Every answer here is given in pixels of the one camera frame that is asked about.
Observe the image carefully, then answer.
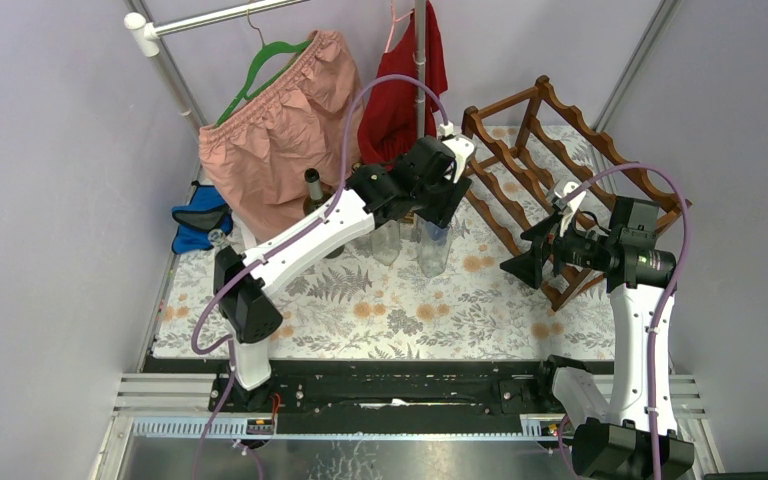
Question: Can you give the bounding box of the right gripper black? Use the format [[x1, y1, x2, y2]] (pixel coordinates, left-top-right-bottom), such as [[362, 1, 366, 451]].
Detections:
[[499, 208, 616, 290]]

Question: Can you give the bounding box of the small clear bottle bluish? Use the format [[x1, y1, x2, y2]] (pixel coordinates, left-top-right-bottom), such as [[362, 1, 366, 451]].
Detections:
[[417, 220, 453, 278]]

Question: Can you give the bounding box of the small clear glass bottle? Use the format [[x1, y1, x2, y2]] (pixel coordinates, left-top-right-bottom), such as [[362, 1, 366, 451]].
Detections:
[[370, 220, 401, 266]]

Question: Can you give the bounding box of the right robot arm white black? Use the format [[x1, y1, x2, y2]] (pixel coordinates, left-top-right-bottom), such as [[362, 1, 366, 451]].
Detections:
[[500, 197, 695, 479]]

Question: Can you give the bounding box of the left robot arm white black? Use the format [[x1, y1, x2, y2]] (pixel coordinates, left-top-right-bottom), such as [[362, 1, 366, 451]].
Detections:
[[214, 135, 476, 411]]

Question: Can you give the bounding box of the wooden wine rack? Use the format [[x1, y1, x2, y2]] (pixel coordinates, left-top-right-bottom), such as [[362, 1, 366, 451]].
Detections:
[[458, 74, 692, 313]]

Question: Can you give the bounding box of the dark green wine bottle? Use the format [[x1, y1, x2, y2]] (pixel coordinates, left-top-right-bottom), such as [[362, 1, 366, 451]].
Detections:
[[302, 168, 347, 260]]

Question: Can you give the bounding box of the red garment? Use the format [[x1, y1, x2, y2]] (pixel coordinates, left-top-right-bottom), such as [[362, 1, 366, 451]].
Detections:
[[357, 3, 448, 164]]

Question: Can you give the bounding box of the vertical metal pole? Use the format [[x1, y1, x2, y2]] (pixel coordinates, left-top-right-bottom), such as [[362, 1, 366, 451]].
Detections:
[[413, 0, 426, 138]]

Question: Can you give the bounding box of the floral table mat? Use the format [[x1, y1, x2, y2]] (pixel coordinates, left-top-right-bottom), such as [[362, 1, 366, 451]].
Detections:
[[150, 200, 615, 360]]

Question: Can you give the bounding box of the pink clothes hanger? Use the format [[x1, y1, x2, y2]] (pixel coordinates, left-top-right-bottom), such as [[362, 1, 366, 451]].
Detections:
[[384, 0, 415, 53]]

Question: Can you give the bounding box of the pink skirt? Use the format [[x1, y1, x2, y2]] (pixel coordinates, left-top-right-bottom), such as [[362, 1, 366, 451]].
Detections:
[[199, 30, 364, 242]]

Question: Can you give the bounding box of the green clothes hanger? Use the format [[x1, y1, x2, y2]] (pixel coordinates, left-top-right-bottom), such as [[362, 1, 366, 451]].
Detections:
[[214, 13, 312, 127]]

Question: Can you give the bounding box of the clear glass flask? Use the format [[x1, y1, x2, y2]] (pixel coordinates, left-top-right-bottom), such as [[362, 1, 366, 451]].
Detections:
[[207, 229, 230, 251]]

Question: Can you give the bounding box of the blue black bag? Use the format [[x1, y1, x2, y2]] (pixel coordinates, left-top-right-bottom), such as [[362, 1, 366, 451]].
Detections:
[[171, 181, 233, 255]]

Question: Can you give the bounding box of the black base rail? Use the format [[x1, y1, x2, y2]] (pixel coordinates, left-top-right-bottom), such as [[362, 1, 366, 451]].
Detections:
[[145, 357, 617, 437]]

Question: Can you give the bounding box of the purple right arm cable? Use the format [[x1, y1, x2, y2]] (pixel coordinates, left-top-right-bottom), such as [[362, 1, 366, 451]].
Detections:
[[559, 163, 693, 480]]

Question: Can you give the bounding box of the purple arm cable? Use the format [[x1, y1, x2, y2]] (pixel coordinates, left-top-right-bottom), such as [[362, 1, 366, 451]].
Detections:
[[188, 74, 452, 480], [559, 163, 693, 480]]

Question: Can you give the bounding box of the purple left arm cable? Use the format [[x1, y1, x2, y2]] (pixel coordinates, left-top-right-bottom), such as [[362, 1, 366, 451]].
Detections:
[[188, 74, 452, 480]]

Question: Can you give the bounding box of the metal clothes rail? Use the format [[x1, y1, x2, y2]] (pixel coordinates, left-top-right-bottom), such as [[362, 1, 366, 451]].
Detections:
[[123, 1, 322, 133]]

